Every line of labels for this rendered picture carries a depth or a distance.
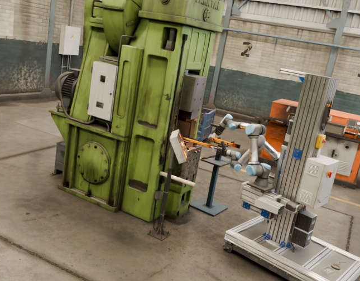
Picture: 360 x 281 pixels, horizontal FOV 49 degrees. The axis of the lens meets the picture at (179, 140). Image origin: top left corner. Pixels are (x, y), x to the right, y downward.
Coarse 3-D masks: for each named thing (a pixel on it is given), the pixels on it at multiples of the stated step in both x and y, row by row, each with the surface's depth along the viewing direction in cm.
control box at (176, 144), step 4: (172, 132) 427; (176, 132) 419; (172, 136) 407; (176, 136) 400; (172, 140) 400; (176, 140) 400; (180, 140) 414; (172, 144) 401; (176, 144) 401; (180, 144) 405; (184, 144) 432; (176, 148) 402; (180, 148) 402; (176, 152) 403; (180, 152) 403; (176, 156) 404; (180, 156) 404; (184, 156) 404; (180, 160) 405; (184, 160) 404
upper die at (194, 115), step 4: (180, 112) 462; (184, 112) 459; (188, 112) 457; (192, 112) 456; (196, 112) 467; (180, 116) 463; (184, 116) 460; (188, 116) 458; (192, 116) 459; (196, 116) 470
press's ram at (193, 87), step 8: (184, 80) 448; (192, 80) 443; (200, 80) 453; (184, 88) 449; (192, 88) 444; (200, 88) 458; (184, 96) 451; (192, 96) 446; (200, 96) 465; (184, 104) 452; (192, 104) 450; (200, 104) 471
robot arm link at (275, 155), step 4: (264, 144) 449; (268, 144) 451; (264, 148) 452; (268, 148) 451; (272, 148) 453; (268, 152) 454; (272, 152) 453; (276, 152) 455; (272, 156) 456; (276, 156) 455; (276, 160) 457
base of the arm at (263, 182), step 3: (258, 177) 411; (261, 177) 409; (255, 180) 416; (258, 180) 410; (261, 180) 409; (264, 180) 409; (267, 180) 411; (255, 183) 413; (258, 183) 410; (261, 183) 409; (264, 183) 409; (267, 183) 411; (261, 186) 409; (264, 186) 409; (267, 186) 412
